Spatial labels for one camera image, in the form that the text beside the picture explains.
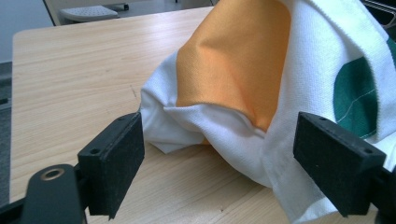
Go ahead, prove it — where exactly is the dark object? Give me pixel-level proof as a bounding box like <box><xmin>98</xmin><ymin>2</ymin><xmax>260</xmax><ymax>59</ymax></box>
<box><xmin>361</xmin><ymin>0</ymin><xmax>396</xmax><ymax>32</ymax></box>

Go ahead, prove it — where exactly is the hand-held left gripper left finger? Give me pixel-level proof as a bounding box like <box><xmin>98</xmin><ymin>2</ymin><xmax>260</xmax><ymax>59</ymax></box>
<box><xmin>77</xmin><ymin>111</ymin><xmax>146</xmax><ymax>220</ymax></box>

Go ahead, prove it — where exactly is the grey chair footrest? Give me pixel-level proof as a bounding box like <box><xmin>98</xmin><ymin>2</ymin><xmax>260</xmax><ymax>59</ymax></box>
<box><xmin>59</xmin><ymin>4</ymin><xmax>120</xmax><ymax>23</ymax></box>

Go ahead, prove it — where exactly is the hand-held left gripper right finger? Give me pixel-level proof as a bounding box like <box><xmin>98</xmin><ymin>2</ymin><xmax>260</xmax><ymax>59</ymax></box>
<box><xmin>292</xmin><ymin>111</ymin><xmax>388</xmax><ymax>218</ymax></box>

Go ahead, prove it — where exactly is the white orange green cloth bag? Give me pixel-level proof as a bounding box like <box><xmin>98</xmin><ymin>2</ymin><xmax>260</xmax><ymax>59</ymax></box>
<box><xmin>138</xmin><ymin>0</ymin><xmax>396</xmax><ymax>224</ymax></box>

